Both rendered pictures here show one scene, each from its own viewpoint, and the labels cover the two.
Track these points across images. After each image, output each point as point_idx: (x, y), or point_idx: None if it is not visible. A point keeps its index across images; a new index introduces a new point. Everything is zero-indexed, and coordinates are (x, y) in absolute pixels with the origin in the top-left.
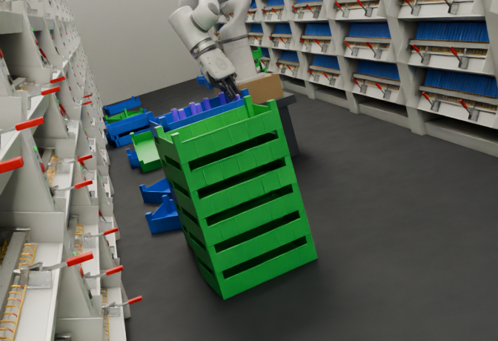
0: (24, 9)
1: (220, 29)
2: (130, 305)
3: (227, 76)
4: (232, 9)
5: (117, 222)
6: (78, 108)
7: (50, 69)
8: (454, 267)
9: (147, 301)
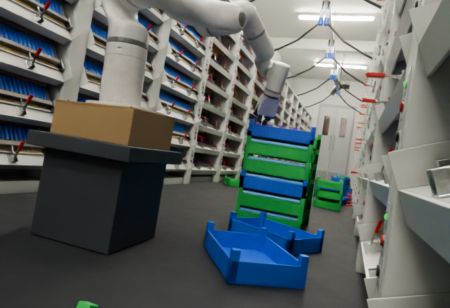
0: (379, 63)
1: (144, 27)
2: (353, 234)
3: (258, 112)
4: (138, 10)
5: (357, 284)
6: (373, 111)
7: (371, 94)
8: (232, 197)
9: (343, 232)
